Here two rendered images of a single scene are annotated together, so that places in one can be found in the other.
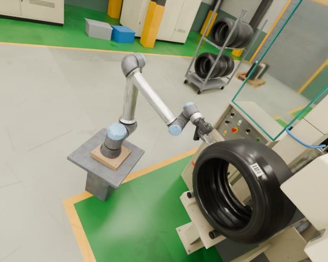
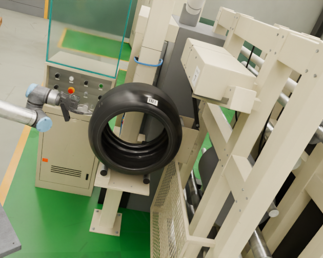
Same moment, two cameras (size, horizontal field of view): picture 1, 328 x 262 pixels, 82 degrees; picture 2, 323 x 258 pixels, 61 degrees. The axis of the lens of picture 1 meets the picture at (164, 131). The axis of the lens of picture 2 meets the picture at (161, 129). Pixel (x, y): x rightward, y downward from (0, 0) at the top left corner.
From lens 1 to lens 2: 0.69 m
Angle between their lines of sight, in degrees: 50
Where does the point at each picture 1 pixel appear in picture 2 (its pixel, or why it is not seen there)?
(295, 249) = (188, 139)
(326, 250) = (236, 100)
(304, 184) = (205, 82)
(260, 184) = (160, 109)
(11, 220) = not seen: outside the picture
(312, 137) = (155, 57)
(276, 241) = not seen: hidden behind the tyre
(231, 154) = (126, 104)
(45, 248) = not seen: outside the picture
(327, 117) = (156, 38)
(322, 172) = (209, 70)
